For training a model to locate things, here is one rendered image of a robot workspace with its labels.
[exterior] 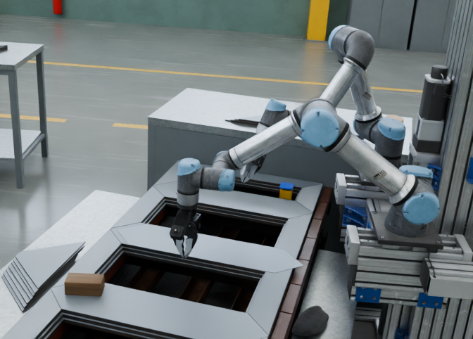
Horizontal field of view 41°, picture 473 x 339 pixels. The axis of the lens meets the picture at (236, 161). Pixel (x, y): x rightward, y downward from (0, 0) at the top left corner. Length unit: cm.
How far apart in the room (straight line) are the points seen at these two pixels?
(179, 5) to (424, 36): 422
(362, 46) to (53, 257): 142
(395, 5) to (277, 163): 798
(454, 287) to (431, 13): 898
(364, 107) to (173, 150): 104
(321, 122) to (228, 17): 951
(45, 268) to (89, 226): 41
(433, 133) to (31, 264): 157
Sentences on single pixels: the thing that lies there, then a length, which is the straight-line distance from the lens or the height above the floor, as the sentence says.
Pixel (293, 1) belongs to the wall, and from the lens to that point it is 1133.
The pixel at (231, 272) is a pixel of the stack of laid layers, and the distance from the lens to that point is 232.
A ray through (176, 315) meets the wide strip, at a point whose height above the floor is 85.
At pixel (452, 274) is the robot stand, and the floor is 95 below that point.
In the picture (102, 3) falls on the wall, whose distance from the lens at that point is 1177.
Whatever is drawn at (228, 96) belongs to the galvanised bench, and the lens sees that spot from 362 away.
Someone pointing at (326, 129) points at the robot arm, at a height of 145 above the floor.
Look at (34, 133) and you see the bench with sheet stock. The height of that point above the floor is 23.
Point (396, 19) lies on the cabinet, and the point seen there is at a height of 50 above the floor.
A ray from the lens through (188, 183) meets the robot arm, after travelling 210.
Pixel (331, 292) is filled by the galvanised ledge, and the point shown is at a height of 68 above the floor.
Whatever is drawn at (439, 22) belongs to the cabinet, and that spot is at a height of 49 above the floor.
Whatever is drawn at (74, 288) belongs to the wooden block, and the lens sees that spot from 215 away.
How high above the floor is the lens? 206
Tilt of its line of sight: 22 degrees down
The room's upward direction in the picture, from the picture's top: 4 degrees clockwise
